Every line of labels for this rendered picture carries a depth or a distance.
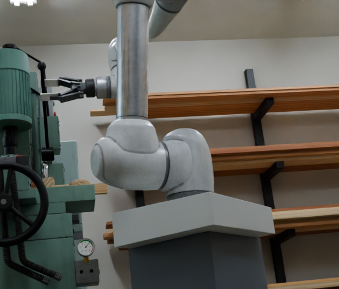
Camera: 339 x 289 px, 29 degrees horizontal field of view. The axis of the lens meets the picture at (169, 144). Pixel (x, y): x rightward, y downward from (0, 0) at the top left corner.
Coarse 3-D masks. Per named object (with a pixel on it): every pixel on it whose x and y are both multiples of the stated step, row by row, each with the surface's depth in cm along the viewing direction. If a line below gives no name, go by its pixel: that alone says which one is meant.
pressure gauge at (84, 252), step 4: (80, 240) 226; (84, 240) 227; (88, 240) 227; (80, 244) 226; (84, 244) 226; (88, 244) 227; (92, 244) 227; (80, 248) 226; (84, 248) 226; (88, 248) 226; (92, 248) 226; (80, 252) 225; (84, 252) 226; (88, 252) 226; (92, 252) 226; (84, 256) 227; (84, 260) 227; (88, 260) 227
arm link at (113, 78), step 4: (112, 68) 262; (116, 68) 260; (112, 72) 260; (116, 72) 258; (112, 76) 258; (116, 76) 257; (112, 80) 256; (112, 84) 255; (148, 84) 260; (112, 88) 255; (148, 88) 260; (112, 92) 256; (112, 96) 257
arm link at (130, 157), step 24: (120, 0) 206; (144, 0) 206; (120, 24) 206; (144, 24) 206; (120, 48) 205; (144, 48) 205; (120, 72) 204; (144, 72) 204; (120, 96) 203; (144, 96) 203; (120, 120) 200; (144, 120) 201; (96, 144) 199; (120, 144) 195; (144, 144) 197; (96, 168) 197; (120, 168) 194; (144, 168) 196; (168, 168) 200
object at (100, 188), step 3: (96, 183) 256; (99, 183) 256; (102, 183) 256; (105, 183) 256; (96, 186) 256; (99, 186) 256; (102, 186) 256; (105, 186) 256; (96, 189) 255; (99, 189) 255; (102, 189) 256; (105, 189) 256; (96, 192) 255; (99, 192) 255; (102, 192) 255; (105, 192) 255
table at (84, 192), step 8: (24, 192) 226; (32, 192) 226; (48, 192) 237; (56, 192) 237; (64, 192) 237; (72, 192) 238; (80, 192) 238; (88, 192) 239; (24, 200) 228; (32, 200) 229; (56, 200) 236; (64, 200) 237; (72, 200) 237; (80, 200) 237; (88, 200) 238; (72, 208) 248; (80, 208) 249; (88, 208) 251
